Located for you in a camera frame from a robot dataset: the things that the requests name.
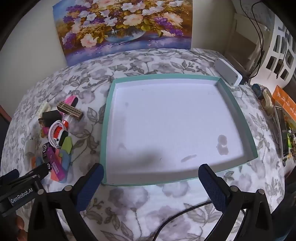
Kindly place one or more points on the teal cardboard tray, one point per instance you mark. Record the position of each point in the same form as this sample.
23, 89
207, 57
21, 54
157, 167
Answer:
173, 127

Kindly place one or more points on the silver smartphone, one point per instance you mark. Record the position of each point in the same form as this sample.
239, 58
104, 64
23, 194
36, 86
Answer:
281, 129

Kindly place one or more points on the grey floral tablecloth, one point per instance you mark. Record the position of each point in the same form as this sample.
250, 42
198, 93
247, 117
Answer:
161, 60

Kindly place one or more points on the flower painting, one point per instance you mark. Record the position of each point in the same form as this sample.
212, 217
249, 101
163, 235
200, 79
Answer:
124, 25

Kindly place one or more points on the brown wooden furniture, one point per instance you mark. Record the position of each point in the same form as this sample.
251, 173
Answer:
4, 117

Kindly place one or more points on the white wooden shelf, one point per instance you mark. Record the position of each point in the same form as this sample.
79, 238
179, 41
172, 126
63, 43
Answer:
242, 41

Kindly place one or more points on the pile of small clutter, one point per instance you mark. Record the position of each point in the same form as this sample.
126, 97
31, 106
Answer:
291, 141

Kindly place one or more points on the blue tape roll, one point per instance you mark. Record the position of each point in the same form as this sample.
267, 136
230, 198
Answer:
256, 89

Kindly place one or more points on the small black plastic case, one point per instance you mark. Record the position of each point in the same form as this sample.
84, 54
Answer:
62, 138

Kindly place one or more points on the cream slotted soap dish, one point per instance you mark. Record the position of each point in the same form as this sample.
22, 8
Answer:
44, 107

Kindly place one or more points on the orange block toy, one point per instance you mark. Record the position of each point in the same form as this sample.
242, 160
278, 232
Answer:
66, 160

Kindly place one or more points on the gold patterned box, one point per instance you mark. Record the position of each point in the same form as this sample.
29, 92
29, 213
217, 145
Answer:
69, 110

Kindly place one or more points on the orange box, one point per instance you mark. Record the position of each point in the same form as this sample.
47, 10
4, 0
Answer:
285, 102

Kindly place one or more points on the black toy car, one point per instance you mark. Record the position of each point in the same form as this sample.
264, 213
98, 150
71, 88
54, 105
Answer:
45, 148

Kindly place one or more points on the magenta tube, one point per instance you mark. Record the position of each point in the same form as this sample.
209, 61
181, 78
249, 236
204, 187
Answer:
54, 163

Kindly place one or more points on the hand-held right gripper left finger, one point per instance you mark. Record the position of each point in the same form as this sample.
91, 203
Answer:
90, 185

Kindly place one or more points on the red glue bottle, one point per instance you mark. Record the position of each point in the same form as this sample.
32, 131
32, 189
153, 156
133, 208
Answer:
66, 122

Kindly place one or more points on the person's left hand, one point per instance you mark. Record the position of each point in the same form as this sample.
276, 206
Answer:
19, 223

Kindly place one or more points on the white curved plastic piece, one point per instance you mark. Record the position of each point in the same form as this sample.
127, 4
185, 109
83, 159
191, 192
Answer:
51, 129

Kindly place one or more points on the white plastic lattice basket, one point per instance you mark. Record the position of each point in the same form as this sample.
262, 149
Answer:
276, 54

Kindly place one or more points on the pink brown toy figure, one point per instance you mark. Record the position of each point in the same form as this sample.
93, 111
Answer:
44, 132

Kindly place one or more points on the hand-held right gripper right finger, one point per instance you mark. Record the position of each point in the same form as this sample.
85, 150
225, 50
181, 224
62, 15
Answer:
212, 187

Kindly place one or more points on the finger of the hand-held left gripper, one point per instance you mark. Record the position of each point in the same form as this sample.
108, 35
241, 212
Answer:
38, 171
11, 175

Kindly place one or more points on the beige rolled item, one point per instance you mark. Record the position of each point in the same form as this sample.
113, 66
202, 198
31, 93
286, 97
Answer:
268, 100

